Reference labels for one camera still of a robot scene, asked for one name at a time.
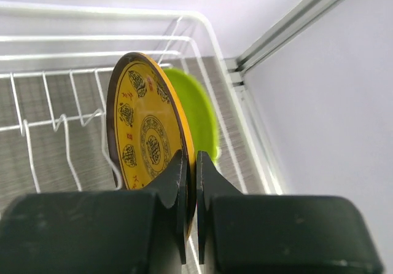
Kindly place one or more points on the white wire dish rack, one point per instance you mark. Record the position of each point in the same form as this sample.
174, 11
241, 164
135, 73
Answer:
56, 65

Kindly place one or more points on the lime green plate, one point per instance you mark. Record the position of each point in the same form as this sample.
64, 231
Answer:
199, 111

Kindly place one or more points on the yellow patterned plate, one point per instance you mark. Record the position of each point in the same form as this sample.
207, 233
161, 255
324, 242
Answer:
146, 125

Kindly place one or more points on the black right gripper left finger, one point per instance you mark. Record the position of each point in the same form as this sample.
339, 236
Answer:
123, 231

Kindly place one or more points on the aluminium frame post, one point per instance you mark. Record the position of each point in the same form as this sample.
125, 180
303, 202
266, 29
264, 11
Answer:
298, 19

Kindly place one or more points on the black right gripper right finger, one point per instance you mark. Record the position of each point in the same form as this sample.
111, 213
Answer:
247, 233

